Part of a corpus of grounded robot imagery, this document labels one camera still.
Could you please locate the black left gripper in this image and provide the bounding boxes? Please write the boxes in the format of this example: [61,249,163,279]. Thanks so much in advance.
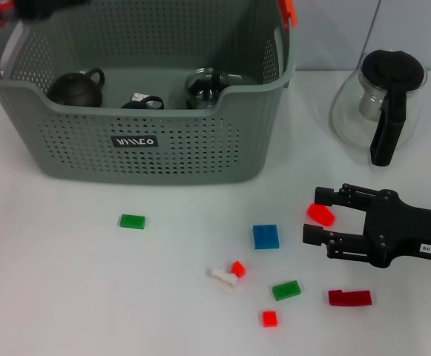
[0,0,90,24]

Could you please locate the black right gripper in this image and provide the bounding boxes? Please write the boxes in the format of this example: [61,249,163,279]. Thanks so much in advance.
[302,183,431,268]

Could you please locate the orange-red square brick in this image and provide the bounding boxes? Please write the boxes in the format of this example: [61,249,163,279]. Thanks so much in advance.
[261,309,279,328]

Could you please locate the glass teacup with black sleeve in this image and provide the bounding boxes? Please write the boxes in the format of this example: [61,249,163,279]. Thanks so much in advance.
[120,95,165,111]
[220,73,255,87]
[184,67,226,111]

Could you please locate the green toy brick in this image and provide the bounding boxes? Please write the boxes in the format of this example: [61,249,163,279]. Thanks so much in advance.
[119,214,146,230]
[272,279,301,301]

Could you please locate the grey perforated storage bin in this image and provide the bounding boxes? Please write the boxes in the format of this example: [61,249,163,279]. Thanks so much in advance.
[0,0,297,186]

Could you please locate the orange-red sloped toy brick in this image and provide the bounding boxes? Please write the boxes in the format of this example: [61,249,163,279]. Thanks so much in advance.
[306,202,336,228]

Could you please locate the orange clamp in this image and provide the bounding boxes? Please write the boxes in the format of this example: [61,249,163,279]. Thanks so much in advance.
[277,0,297,30]
[0,1,15,26]

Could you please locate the dark red toy brick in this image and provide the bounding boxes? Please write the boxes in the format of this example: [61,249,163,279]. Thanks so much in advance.
[327,288,372,307]

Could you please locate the blue toy brick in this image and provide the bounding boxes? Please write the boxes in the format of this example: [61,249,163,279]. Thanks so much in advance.
[251,223,280,250]

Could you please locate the black clay teapot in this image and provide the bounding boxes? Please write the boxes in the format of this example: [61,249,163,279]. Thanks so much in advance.
[47,67,106,108]

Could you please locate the glass pitcher with black handle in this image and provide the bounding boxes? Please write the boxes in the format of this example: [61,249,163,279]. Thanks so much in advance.
[328,49,428,167]

